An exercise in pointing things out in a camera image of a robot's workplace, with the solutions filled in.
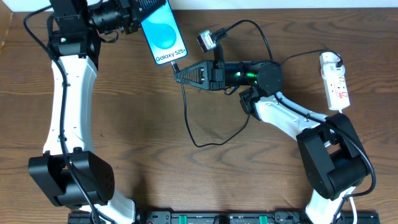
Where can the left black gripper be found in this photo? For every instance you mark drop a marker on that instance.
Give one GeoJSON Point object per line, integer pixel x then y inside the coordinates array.
{"type": "Point", "coordinates": [132, 17]}

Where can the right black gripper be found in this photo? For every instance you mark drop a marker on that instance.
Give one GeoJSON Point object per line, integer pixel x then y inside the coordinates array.
{"type": "Point", "coordinates": [216, 74]}

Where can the blue screen Galaxy smartphone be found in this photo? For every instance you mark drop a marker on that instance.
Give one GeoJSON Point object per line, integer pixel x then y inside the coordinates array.
{"type": "Point", "coordinates": [163, 36]}

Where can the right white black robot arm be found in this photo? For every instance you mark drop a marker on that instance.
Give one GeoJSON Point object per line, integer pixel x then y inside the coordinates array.
{"type": "Point", "coordinates": [332, 154]}

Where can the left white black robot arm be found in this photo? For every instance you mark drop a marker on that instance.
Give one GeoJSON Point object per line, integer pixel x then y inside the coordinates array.
{"type": "Point", "coordinates": [69, 172]}

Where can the white power strip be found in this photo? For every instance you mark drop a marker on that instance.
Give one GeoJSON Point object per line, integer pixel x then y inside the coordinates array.
{"type": "Point", "coordinates": [335, 88]}

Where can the white USB wall charger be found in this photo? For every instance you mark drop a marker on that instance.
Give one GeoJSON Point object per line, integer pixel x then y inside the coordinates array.
{"type": "Point", "coordinates": [330, 70]}

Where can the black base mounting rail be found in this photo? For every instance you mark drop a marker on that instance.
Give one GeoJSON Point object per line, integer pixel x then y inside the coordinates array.
{"type": "Point", "coordinates": [288, 217]}

